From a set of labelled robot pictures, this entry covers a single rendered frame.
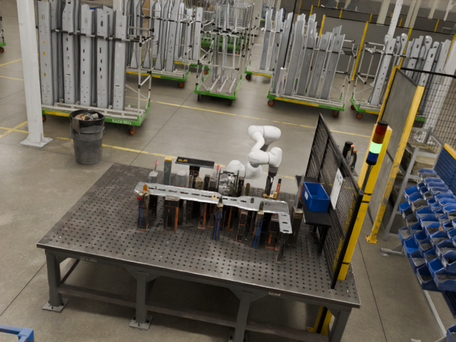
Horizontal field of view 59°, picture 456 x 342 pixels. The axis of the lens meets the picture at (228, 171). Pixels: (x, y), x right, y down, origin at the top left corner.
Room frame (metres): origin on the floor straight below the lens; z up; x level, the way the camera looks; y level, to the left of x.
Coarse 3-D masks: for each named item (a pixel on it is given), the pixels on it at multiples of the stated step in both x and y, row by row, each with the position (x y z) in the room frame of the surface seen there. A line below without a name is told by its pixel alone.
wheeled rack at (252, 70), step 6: (258, 18) 13.32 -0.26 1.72; (294, 24) 13.17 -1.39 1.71; (264, 30) 12.68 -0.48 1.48; (306, 36) 12.54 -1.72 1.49; (252, 42) 13.32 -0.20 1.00; (246, 66) 12.41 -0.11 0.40; (252, 66) 13.15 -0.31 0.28; (258, 66) 12.96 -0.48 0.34; (246, 72) 12.38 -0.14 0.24; (252, 72) 12.37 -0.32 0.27; (258, 72) 12.43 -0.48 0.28; (264, 72) 12.43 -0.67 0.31; (270, 72) 12.65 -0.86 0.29; (246, 78) 12.47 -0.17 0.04
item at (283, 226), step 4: (280, 216) 2.99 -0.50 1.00; (284, 216) 3.00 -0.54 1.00; (288, 216) 3.01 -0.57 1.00; (280, 220) 2.93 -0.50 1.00; (284, 220) 2.94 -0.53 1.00; (288, 220) 2.95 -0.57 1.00; (280, 224) 2.87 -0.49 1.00; (284, 224) 2.88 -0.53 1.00; (288, 224) 2.89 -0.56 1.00; (280, 228) 2.81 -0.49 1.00; (284, 228) 2.82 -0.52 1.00; (288, 228) 2.83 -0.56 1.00; (284, 232) 2.76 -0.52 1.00; (288, 232) 2.76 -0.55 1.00
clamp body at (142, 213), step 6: (144, 192) 2.97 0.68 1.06; (144, 198) 2.95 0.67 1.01; (138, 204) 2.92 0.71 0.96; (144, 204) 2.92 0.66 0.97; (144, 210) 2.94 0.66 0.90; (138, 216) 2.94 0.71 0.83; (144, 216) 2.94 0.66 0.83; (138, 222) 2.93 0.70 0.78; (144, 222) 2.93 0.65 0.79; (138, 228) 2.93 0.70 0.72; (144, 228) 2.94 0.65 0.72
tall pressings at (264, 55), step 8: (280, 16) 12.86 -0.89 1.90; (288, 16) 12.56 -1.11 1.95; (304, 16) 12.52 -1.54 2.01; (312, 16) 12.99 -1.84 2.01; (280, 24) 12.85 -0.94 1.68; (264, 32) 12.80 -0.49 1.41; (264, 40) 12.84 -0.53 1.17; (264, 48) 12.84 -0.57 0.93; (272, 48) 12.76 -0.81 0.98; (304, 48) 12.73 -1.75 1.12; (264, 56) 12.81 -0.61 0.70; (272, 56) 12.81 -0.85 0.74; (264, 64) 12.80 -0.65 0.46; (272, 64) 12.78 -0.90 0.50
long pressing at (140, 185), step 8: (144, 184) 3.22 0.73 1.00; (152, 184) 3.24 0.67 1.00; (136, 192) 3.07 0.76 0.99; (152, 192) 3.09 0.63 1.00; (160, 192) 3.11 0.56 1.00; (168, 192) 3.13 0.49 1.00; (176, 192) 3.15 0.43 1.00; (184, 192) 3.18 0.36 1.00; (192, 192) 3.19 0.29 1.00; (200, 192) 3.21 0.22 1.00; (208, 192) 3.24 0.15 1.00; (192, 200) 3.07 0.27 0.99; (200, 200) 3.08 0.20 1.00; (208, 200) 3.09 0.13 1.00; (216, 200) 3.11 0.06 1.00; (224, 200) 3.13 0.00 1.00; (240, 200) 3.17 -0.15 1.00; (248, 200) 3.19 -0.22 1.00; (256, 200) 3.21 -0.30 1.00; (264, 200) 3.23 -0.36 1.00; (272, 200) 3.25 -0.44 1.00; (248, 208) 3.05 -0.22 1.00; (256, 208) 3.07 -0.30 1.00; (264, 208) 3.09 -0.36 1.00; (272, 208) 3.11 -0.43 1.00; (280, 208) 3.13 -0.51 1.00
